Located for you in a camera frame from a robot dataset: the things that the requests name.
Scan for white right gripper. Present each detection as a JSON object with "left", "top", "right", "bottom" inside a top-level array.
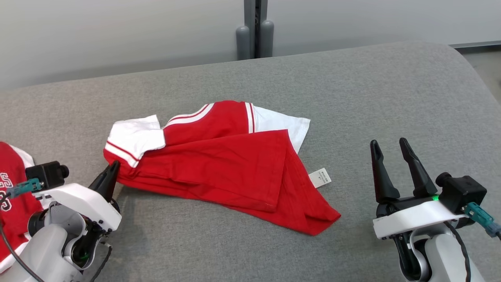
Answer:
[{"left": 370, "top": 137, "right": 470, "bottom": 239}]

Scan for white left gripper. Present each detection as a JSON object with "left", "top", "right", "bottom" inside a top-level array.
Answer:
[{"left": 39, "top": 161, "right": 122, "bottom": 232}]

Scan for red and white sports shorts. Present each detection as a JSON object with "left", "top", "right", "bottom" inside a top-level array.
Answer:
[{"left": 0, "top": 142, "right": 43, "bottom": 273}]

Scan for red and white jersey shirt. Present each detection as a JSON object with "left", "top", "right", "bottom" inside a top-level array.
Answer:
[{"left": 103, "top": 100, "right": 342, "bottom": 236}]

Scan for thin black left gripper cable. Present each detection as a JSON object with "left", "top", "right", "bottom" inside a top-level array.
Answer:
[{"left": 91, "top": 244, "right": 114, "bottom": 282}]

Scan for teal left camera connector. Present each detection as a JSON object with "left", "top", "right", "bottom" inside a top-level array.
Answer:
[{"left": 5, "top": 178, "right": 43, "bottom": 199}]

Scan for teal camera connector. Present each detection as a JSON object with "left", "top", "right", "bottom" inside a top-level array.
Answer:
[
  {"left": 5, "top": 178, "right": 43, "bottom": 199},
  {"left": 462, "top": 202, "right": 501, "bottom": 239}
]

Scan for teal right camera connector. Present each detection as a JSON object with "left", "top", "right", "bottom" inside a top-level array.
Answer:
[{"left": 462, "top": 202, "right": 501, "bottom": 239}]

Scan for black right camera cable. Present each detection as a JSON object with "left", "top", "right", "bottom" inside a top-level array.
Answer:
[{"left": 444, "top": 221, "right": 472, "bottom": 282}]

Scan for black camera cable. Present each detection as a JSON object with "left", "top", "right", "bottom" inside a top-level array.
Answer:
[
  {"left": 0, "top": 190, "right": 45, "bottom": 282},
  {"left": 444, "top": 221, "right": 472, "bottom": 282}
]

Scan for black left camera cable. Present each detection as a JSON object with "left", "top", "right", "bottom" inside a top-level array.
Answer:
[{"left": 0, "top": 190, "right": 45, "bottom": 282}]

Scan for grey partition post with feet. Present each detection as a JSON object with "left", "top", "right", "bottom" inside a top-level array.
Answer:
[{"left": 236, "top": 0, "right": 274, "bottom": 60}]

